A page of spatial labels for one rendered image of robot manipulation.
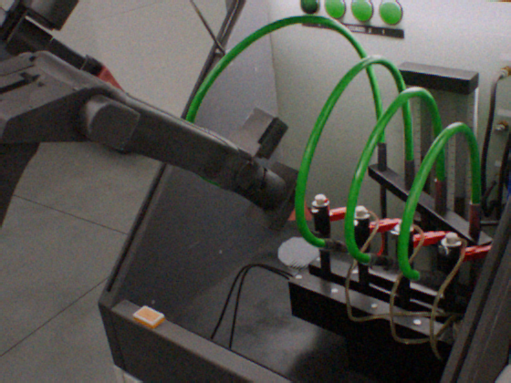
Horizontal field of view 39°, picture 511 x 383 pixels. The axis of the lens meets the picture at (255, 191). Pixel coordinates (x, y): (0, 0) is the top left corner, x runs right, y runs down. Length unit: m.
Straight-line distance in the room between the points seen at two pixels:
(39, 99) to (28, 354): 2.33
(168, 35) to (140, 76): 0.28
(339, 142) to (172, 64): 2.76
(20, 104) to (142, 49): 3.48
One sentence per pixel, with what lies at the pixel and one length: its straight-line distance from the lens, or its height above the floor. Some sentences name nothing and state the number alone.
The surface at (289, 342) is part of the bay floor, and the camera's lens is 1.41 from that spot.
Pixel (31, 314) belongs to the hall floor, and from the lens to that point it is 3.12.
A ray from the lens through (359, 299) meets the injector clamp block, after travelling 1.26.
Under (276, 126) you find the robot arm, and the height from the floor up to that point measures 1.32.
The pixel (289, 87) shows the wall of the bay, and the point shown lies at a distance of 1.56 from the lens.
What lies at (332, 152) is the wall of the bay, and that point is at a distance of 1.56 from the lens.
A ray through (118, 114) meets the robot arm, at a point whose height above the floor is 1.51.
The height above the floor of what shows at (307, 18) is 1.43.
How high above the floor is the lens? 1.76
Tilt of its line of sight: 29 degrees down
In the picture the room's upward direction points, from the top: 7 degrees counter-clockwise
